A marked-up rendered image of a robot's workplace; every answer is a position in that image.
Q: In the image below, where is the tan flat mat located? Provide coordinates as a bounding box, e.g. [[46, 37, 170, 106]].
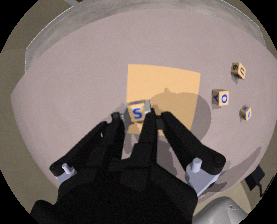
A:
[[127, 64, 200, 134]]

